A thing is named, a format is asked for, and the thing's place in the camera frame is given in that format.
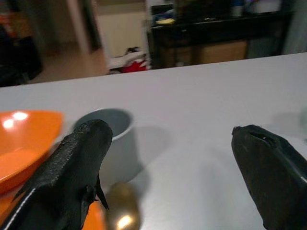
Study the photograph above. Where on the red and white clothes pile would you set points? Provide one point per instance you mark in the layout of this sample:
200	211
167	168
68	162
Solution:
133	63

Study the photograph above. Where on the gold spoon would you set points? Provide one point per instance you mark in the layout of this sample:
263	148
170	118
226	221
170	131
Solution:
124	206

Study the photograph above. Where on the orange bowl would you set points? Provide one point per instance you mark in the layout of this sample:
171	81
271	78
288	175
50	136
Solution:
24	143

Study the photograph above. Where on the large cardboard box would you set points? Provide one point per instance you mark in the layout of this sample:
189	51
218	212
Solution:
220	52

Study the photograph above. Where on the yellow cloth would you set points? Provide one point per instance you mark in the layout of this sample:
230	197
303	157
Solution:
165	21

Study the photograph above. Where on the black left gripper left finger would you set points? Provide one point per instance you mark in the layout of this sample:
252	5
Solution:
69	167

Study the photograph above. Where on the black sideboard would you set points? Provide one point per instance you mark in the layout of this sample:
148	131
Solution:
216	28

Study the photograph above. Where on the grey mug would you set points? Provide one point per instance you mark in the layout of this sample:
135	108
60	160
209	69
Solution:
122	153

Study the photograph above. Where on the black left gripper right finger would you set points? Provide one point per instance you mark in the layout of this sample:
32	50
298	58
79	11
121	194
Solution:
271	172

